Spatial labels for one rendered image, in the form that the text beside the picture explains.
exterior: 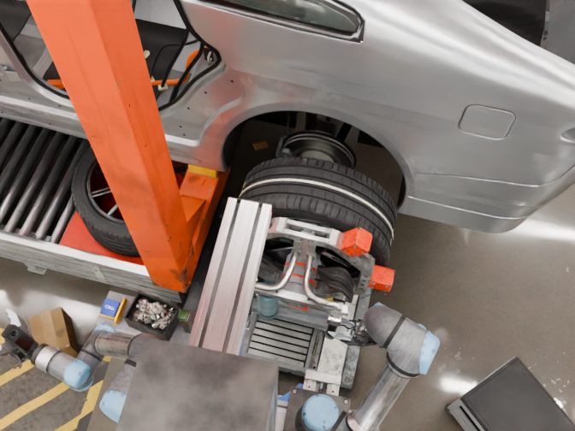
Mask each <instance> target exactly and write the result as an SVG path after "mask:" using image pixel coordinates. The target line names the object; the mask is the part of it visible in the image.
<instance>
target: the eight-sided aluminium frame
mask: <svg viewBox="0 0 575 431"><path fill-rule="evenodd" d="M289 228H290V229H293V230H290V229H289ZM294 230H298V231H301V230H303V231H306V232H310V233H314V234H315V235H319V236H323V237H326V239H325V238H322V237H318V236H315V235H311V234H307V233H301V232H297V231H294ZM344 235H345V234H344V233H341V232H340V231H337V230H334V229H333V228H331V229H329V228H326V227H319V226H315V225H311V224H308V223H304V222H301V221H294V220H290V219H288V218H283V217H275V218H274V219H270V225H269V229H268V233H267V237H266V239H273V238H276V237H283V238H287V239H293V240H298V241H300V242H305V243H308V244H313V245H318V246H322V247H325V248H329V249H330V250H332V251H334V252H335V253H337V254H338V255H339V256H341V257H342V258H344V259H345V260H347V261H348V262H349V263H351V264H352V265H353V266H354V267H355V268H357V269H358V270H360V274H359V277H358V278H352V279H355V280H357V283H356V287H355V291H354V295H361V294H365V293H366V289H367V286H368V284H369V281H370V278H371V276H372V273H373V269H374V264H375V260H376V259H375V258H374V257H372V255H370V254H368V253H365V254H363V255H360V256H356V257H351V256H349V255H348V254H346V253H345V252H344V251H341V247H342V242H343V239H344ZM260 267H261V268H263V269H261V268H260ZM260 267H259V270H258V276H260V277H262V278H263V279H265V280H271V281H273V282H275V283H278V282H279V281H280V280H281V277H282V273H283V271H281V270H279V269H278V268H276V267H275V266H273V265H272V264H270V263H268V262H267V261H265V260H264V259H263V258H261V262H260ZM265 270H266V271H265ZM267 271H268V272H270V273H268V272H267ZM271 274H272V275H271ZM316 288H317V289H315V291H314V294H315V295H317V296H318V297H320V298H335V297H344V296H345V295H344V294H343V293H341V292H340V291H338V290H336V289H334V288H330V287H328V286H326V285H325V283H324V282H323V281H317V284H316Z"/></svg>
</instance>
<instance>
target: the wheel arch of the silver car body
mask: <svg viewBox="0 0 575 431"><path fill-rule="evenodd" d="M288 111H290V119H289V127H292V128H295V116H296V113H299V112H300V111H302V112H309V113H314V114H319V113H315V112H310V111H304V110H291V109H284V110H273V111H267V112H263V113H259V114H256V115H252V116H249V117H247V118H246V119H244V120H242V121H240V122H238V123H237V124H235V125H234V126H233V127H232V128H231V129H230V130H229V131H228V132H227V134H226V135H225V137H224V139H223V141H222V144H221V148H220V162H221V165H222V170H223V172H224V173H227V172H228V170H229V166H230V163H231V162H232V159H233V156H234V153H235V150H236V147H237V144H238V142H239V140H240V136H241V133H242V130H243V128H244V126H245V124H246V123H247V122H248V121H249V120H258V121H265V122H269V123H273V124H277V125H281V126H285V127H286V126H287V120H288ZM319 115H323V114H319ZM325 116H328V117H331V118H334V117H332V116H329V115H325ZM334 119H336V120H339V121H341V120H340V119H337V118H334ZM343 122H345V121H343ZM346 123H347V124H350V123H348V122H346ZM350 125H352V124H350ZM352 126H353V125H352ZM354 127H355V126H354ZM357 128H358V127H357ZM358 143H361V144H366V145H373V146H376V147H381V148H384V149H387V150H388V152H389V153H390V154H391V155H392V156H393V157H394V159H395V160H396V162H397V163H398V164H399V166H400V169H401V171H402V173H403V177H402V182H401V186H400V194H399V198H398V203H397V207H396V210H397V213H399V212H400V211H401V210H402V209H403V207H404V205H405V203H406V199H407V194H408V185H407V180H406V175H405V172H404V170H403V168H402V167H401V165H400V163H399V162H398V160H397V159H396V157H395V156H394V155H393V154H392V152H391V151H390V150H389V149H388V148H387V147H386V146H385V145H383V144H382V143H381V142H380V141H378V140H377V139H376V138H374V137H373V136H371V135H370V134H368V133H367V132H365V131H364V130H362V129H360V128H359V138H358Z"/></svg>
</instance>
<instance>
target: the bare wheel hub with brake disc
mask: <svg viewBox="0 0 575 431"><path fill-rule="evenodd" d="M283 147H285V148H288V149H292V150H293V156H296V157H298V156H302V157H309V158H317V159H323V160H324V161H325V160H326V161H330V162H336V163H338V164H341V165H344V166H346V167H349V168H353V165H354V160H353V155H352V154H351V152H350V151H349V150H348V149H347V148H346V147H345V146H344V145H342V144H341V143H339V142H338V141H336V140H334V139H331V138H328V137H325V136H323V135H318V134H311V133H306V134H299V135H295V136H293V137H292V138H290V139H288V140H287V141H286V142H285V144H284V146H283Z"/></svg>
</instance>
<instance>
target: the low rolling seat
mask: <svg viewBox="0 0 575 431"><path fill-rule="evenodd" d="M445 410H446V411H447V412H448V413H449V414H451V415H453V416H454V418H455V419H456V420H457V421H458V423H459V424H460V426H461V427H462V428H463V429H464V430H465V431H575V424H574V422H573V421H572V420H571V419H570V418H569V416H568V415H567V414H566V413H565V412H564V411H563V410H562V409H561V407H560V406H559V405H558V404H557V403H556V401H555V400H554V399H553V398H552V397H551V395H550V394H549V393H548V392H547V390H546V389H545V388H544V387H543V386H542V384H541V383H540V382H539V381H538V379H537V378H536V377H535V376H534V375H533V374H532V373H531V372H530V371H529V369H528V368H527V367H526V366H525V364H524V363H523V362H522V361H521V360H520V359H519V357H513V358H512V359H511V360H509V361H508V362H507V363H505V364H504V365H502V366H501V367H500V368H498V370H496V371H495V372H493V373H492V374H491V375H489V376H488V377H486V378H485V379H484V380H482V381H481V382H479V383H478V384H477V385H476V386H474V387H473V388H472V389H471V390H469V391H468V392H466V393H465V394H463V395H462V396H461V397H459V398H458V399H456V400H455V401H454V402H453V403H451V404H446V407H445Z"/></svg>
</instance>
